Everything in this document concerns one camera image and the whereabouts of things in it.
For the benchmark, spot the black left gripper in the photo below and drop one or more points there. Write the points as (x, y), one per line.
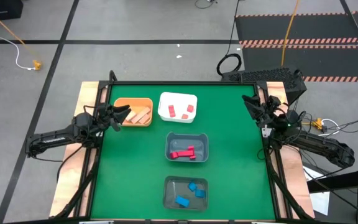
(106, 116)

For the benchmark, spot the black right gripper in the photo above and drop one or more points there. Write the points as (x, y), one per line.
(275, 118)

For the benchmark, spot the long wooden block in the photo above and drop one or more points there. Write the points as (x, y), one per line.
(141, 114)

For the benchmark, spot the small blue block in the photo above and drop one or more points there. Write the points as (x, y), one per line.
(200, 193)
(192, 186)

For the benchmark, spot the long blue block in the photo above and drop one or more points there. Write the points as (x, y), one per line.
(182, 201)

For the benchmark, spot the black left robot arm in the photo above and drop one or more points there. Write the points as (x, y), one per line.
(54, 138)

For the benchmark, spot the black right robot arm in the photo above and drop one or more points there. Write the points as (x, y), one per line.
(322, 146)

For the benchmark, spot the short wooden block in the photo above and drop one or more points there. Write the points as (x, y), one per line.
(130, 116)
(145, 119)

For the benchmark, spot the orange plastic bin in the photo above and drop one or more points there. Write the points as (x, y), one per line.
(134, 99)

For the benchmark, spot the green table mat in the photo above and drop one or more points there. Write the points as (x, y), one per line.
(129, 161)

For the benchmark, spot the coral red block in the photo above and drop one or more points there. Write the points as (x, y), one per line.
(171, 111)
(185, 116)
(190, 108)

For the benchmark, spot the yellow power adapter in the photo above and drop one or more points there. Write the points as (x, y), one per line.
(317, 123)

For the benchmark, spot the white plastic bin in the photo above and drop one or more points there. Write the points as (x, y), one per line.
(179, 99)

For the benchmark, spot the small crimson block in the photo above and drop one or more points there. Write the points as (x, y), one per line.
(174, 155)
(193, 157)
(191, 148)

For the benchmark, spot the long crimson block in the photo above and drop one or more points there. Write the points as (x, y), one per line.
(185, 153)

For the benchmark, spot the clear plastic bin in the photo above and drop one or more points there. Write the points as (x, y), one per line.
(172, 186)

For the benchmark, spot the black orange-striped floor mat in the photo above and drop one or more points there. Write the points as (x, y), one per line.
(322, 28)

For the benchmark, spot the yellow plug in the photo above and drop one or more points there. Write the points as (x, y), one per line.
(37, 64)

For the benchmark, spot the white paper sheet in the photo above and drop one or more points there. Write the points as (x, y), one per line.
(320, 202)

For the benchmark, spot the white corner bracket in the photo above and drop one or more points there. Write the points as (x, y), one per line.
(266, 131)

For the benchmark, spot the black aluminium rig frame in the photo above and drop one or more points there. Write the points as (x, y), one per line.
(179, 82)

